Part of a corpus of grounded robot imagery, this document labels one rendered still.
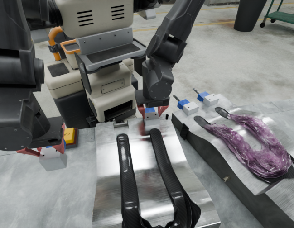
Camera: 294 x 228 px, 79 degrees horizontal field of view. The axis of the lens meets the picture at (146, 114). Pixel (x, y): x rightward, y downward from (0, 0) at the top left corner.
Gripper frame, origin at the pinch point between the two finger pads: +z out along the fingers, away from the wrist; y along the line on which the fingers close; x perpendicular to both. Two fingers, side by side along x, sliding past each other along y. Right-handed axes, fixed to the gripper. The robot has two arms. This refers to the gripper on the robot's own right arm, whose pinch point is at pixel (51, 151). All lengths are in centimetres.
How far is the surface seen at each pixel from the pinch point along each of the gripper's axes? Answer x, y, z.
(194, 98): 118, 108, 95
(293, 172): -15, 65, 8
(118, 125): 13.1, 17.5, 8.2
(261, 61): 182, 245, 95
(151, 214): -19.3, 22.5, 1.5
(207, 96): 21, 55, 7
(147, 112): 14.3, 28.7, 4.7
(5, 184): 1.8, -19.2, 15.2
